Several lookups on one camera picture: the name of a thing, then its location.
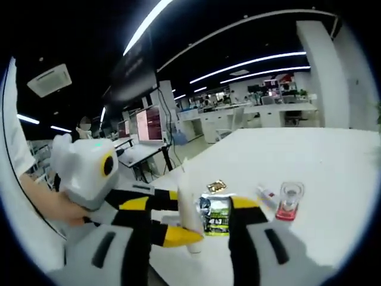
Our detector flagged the gold skincare packet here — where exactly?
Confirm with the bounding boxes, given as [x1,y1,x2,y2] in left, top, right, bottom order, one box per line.
[206,179,229,192]

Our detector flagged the tall white skincare tube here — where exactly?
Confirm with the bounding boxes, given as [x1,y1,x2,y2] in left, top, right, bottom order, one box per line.
[177,157,207,259]

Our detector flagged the small white skincare bottle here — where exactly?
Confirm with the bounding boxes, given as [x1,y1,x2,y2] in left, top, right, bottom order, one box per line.
[160,213,183,228]
[255,184,280,210]

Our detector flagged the white skincare bottle red collar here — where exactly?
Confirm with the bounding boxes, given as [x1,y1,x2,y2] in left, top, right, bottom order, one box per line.
[274,181,305,221]

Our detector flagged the white office counter row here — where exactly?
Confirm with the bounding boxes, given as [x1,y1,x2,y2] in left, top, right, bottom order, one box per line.
[177,101,319,144]

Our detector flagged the large pink-screen monitor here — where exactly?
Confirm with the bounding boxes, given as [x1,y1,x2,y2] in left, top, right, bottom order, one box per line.
[135,104,166,146]

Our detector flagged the green black skincare sachet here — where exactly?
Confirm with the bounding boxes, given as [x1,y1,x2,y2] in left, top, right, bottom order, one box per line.
[198,192,236,238]

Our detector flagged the blue water bottle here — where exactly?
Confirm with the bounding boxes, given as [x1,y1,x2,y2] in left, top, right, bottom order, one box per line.
[171,130,189,147]

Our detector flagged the person's white shirt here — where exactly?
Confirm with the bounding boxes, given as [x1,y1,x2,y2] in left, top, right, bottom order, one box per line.
[0,56,68,254]

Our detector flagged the thin black cable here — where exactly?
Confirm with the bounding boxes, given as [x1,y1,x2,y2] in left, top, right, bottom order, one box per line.
[2,67,68,241]

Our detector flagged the ceiling air conditioner unit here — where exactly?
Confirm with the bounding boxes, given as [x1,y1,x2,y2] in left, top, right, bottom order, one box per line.
[26,63,73,98]

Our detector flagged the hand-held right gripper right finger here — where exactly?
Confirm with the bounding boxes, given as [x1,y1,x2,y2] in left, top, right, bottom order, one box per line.
[228,195,337,286]

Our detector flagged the dark hanging display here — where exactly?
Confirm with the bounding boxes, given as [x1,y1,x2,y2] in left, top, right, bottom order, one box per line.
[102,28,158,105]

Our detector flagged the white desk with black legs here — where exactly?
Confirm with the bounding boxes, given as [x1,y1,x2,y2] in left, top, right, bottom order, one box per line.
[114,138,174,183]

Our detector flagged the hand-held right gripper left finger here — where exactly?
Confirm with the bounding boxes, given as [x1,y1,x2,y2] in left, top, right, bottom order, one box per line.
[47,196,152,286]

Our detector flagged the bright ceiling light strip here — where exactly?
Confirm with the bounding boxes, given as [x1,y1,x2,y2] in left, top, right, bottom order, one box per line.
[220,65,312,85]
[189,51,307,85]
[123,0,174,57]

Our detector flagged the person's left hand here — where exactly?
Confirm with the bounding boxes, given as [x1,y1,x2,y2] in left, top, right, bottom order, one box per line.
[50,190,96,227]

